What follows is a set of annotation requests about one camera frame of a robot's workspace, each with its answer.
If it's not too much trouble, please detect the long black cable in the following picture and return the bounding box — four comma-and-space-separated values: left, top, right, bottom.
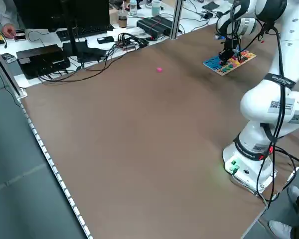
37, 37, 150, 84

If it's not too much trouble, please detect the black electronics box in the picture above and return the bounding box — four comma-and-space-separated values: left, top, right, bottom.
15, 44, 71, 80

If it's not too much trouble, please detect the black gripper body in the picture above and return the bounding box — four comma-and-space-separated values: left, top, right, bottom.
222, 37, 241, 54

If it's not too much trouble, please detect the small black box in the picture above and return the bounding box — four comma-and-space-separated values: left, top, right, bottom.
14, 29, 26, 42

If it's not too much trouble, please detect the blue wooden toy board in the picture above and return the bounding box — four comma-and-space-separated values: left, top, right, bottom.
202, 50, 257, 76

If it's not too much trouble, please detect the green tumbler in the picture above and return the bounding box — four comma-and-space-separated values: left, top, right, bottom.
151, 0, 162, 16

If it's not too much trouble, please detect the aluminium frame rail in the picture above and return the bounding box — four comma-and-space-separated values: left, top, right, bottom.
0, 39, 28, 98

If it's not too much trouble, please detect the black cable hub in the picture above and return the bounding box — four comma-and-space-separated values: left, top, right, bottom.
117, 33, 150, 52

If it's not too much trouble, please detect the black monitor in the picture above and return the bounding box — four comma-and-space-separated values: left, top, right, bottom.
13, 0, 111, 29

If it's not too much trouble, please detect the clear water bottle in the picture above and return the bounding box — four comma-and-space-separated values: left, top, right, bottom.
129, 0, 139, 16

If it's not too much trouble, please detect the small grey device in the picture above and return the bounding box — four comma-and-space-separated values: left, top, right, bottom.
1, 52, 17, 64

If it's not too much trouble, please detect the aluminium post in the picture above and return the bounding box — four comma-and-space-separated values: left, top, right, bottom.
169, 0, 184, 40

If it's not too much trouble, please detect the iced coffee cup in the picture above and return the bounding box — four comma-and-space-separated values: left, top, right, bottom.
117, 1, 129, 28

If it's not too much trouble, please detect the black phone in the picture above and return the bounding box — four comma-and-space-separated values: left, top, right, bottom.
97, 36, 115, 45

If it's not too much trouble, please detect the cardboard box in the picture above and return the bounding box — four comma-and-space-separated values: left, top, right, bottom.
109, 8, 120, 25

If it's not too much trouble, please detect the black finned power unit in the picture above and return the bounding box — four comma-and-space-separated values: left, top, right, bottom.
136, 15, 174, 40

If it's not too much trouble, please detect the white desk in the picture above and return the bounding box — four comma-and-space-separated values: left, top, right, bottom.
0, 0, 210, 89

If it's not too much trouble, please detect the black keyboard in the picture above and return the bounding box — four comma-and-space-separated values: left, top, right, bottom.
56, 24, 115, 42

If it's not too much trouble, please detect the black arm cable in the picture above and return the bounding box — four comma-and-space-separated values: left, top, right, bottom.
224, 0, 299, 207

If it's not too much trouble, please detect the black monitor stand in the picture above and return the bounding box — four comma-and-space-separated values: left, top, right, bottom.
60, 0, 107, 63

